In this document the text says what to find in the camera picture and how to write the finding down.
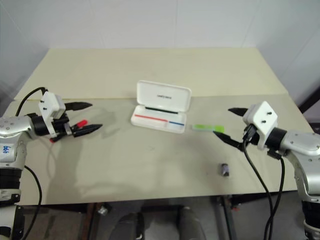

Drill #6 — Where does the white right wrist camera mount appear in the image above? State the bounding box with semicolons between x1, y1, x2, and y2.
242;100;279;151

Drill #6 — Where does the green marker pen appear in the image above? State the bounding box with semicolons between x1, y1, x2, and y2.
191;123;226;134

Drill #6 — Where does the metal table leg frame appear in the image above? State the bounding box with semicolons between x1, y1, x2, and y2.
214;195;238;240

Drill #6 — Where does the small dark eraser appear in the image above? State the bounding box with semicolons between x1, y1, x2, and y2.
219;162;231;178

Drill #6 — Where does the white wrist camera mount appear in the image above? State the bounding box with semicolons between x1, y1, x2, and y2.
38;91;67;136
242;100;279;151

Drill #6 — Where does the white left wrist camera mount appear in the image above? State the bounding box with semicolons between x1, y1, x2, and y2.
38;91;67;136

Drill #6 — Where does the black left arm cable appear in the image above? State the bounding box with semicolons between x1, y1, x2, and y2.
14;86;49;240

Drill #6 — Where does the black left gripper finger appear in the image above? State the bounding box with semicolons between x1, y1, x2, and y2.
72;123;104;138
65;101;94;112

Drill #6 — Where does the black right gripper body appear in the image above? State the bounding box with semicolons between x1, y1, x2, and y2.
241;123;260;149

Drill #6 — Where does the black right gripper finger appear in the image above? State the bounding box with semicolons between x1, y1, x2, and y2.
227;107;249;118
212;131;245;152

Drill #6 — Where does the red marker pen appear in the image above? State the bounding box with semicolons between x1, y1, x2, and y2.
49;119;89;143

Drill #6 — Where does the white open pencil case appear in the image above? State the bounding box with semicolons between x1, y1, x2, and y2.
130;79;193;135

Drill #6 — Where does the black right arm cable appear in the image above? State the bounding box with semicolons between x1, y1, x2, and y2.
242;124;286;240

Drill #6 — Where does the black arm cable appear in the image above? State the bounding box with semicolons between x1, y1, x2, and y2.
242;124;286;240
14;86;49;240

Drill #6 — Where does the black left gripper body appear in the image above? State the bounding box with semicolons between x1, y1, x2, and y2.
50;112;75;139

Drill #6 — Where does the small metal bracket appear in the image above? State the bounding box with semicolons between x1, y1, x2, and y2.
97;203;112;216

